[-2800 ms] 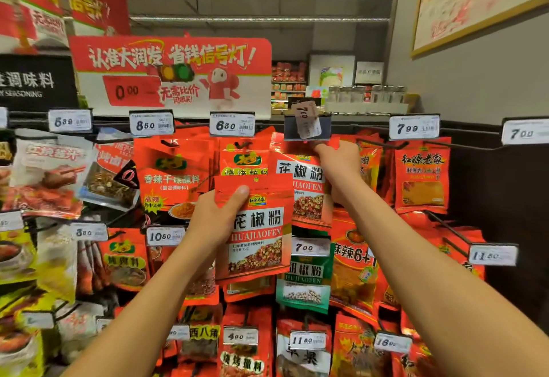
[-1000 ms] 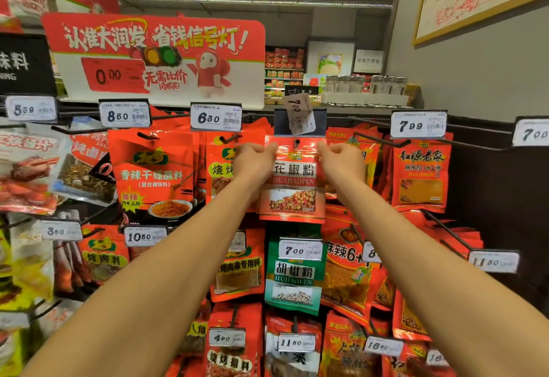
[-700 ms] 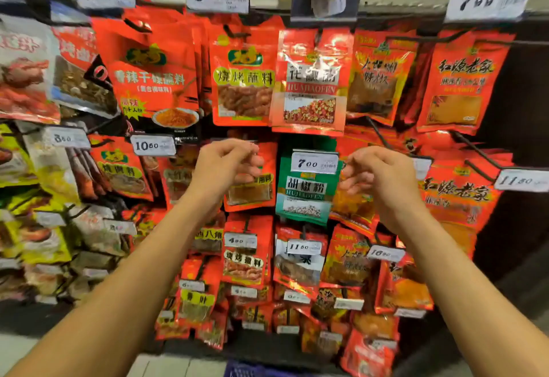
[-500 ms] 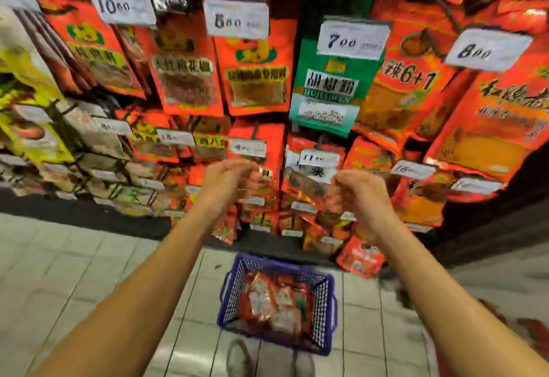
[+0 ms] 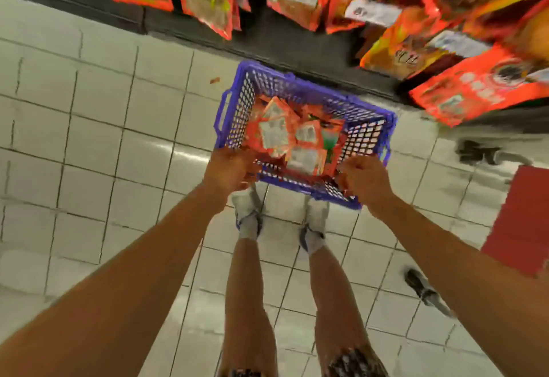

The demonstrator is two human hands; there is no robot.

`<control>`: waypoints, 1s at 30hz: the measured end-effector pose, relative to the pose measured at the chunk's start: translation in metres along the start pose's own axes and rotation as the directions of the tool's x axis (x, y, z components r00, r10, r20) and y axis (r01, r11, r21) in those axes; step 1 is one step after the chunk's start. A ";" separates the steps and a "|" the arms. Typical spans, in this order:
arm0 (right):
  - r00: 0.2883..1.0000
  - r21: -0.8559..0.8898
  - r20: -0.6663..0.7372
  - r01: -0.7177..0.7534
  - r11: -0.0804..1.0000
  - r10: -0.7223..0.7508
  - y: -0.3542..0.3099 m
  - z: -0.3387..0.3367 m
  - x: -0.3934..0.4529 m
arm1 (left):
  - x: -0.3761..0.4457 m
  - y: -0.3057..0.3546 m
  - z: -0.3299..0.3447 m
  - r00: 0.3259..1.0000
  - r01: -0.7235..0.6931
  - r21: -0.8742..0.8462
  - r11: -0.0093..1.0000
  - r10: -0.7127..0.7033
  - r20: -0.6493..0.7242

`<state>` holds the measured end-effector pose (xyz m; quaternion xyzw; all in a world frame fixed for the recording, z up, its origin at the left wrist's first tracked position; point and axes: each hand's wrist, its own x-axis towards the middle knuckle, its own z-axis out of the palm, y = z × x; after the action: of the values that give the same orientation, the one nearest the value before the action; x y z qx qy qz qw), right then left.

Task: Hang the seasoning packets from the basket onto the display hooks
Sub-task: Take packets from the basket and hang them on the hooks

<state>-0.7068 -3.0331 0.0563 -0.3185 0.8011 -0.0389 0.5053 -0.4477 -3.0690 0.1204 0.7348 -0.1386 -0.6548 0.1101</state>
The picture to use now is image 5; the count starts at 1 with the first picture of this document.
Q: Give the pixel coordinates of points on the grey shoe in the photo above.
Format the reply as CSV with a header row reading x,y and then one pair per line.
x,y
249,214
314,226

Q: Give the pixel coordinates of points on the person's right leg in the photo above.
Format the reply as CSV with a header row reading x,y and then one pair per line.
x,y
339,312

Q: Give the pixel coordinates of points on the person's right hand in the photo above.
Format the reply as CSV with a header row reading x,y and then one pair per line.
x,y
367,184

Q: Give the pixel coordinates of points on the pile of red seasoning packets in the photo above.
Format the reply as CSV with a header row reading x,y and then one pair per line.
x,y
296,136

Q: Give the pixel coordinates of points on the person's left hand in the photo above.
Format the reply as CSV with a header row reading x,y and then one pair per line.
x,y
230,173

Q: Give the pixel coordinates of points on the grey left shoe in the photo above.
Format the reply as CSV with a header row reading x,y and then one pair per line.
x,y
249,214

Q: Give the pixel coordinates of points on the person's left forearm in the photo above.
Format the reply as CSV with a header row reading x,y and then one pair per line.
x,y
111,295

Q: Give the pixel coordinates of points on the person's left leg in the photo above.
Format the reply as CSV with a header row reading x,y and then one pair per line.
x,y
249,312

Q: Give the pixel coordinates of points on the grey right shoe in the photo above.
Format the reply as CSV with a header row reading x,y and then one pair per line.
x,y
314,226

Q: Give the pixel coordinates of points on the blue plastic basket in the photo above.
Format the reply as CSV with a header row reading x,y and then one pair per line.
x,y
369,132

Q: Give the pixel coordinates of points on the person's leg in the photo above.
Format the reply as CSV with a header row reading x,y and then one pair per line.
x,y
249,312
339,312

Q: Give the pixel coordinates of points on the hanging display of seasoning packets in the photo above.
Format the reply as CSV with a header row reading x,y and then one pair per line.
x,y
373,12

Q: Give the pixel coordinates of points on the rows of hanging red packets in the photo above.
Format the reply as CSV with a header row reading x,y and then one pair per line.
x,y
476,85

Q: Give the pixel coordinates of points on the person's right forearm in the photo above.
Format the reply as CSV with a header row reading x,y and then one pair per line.
x,y
472,278

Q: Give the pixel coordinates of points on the dark patterned shorts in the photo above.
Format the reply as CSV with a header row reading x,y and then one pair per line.
x,y
356,362

